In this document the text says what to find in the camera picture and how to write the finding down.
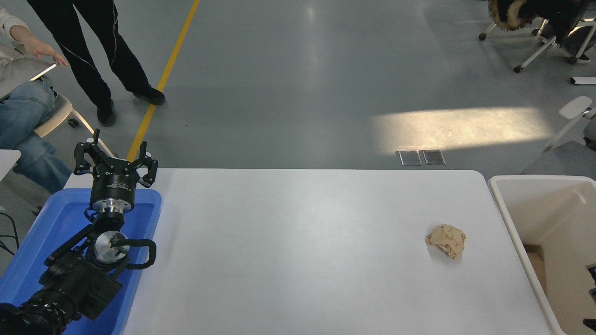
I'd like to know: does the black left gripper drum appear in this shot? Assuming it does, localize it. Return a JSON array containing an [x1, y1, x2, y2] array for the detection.
[[90, 159, 141, 204]]

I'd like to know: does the tan paper ball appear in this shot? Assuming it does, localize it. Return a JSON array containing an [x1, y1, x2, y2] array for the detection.
[[425, 224, 467, 260]]

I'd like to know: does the person's hand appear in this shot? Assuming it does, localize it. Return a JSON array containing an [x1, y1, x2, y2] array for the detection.
[[23, 37, 69, 66]]

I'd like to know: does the beige office chair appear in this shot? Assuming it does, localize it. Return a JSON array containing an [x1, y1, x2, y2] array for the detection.
[[34, 92, 115, 157]]

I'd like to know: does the blue plastic tray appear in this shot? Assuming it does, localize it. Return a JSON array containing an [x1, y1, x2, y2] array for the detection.
[[0, 188, 163, 335]]

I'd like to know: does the seated person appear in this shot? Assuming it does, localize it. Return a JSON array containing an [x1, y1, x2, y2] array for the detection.
[[0, 8, 73, 194]]

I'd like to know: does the small white side table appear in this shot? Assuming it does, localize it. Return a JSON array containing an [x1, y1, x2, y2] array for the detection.
[[0, 149, 21, 183]]

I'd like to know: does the standing person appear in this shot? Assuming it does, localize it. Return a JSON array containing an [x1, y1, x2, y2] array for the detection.
[[27, 0, 166, 127]]

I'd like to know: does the white writing board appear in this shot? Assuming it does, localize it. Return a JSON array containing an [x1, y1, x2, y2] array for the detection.
[[0, 57, 58, 101]]

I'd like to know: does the silver floor outlet plate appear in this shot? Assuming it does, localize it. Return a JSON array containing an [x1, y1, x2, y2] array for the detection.
[[396, 150, 422, 167], [418, 149, 446, 166]]

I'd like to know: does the large pale plastic bin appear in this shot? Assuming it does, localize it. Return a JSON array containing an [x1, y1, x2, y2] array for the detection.
[[488, 175, 596, 335]]

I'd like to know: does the white-legged rolling chair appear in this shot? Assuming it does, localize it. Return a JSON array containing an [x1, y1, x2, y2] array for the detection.
[[478, 18, 596, 74]]

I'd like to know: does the grey chair with white armrest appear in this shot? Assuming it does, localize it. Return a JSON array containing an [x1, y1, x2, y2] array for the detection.
[[521, 95, 596, 180]]

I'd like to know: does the black floor cable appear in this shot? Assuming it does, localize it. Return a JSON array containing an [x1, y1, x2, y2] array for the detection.
[[0, 212, 20, 256]]

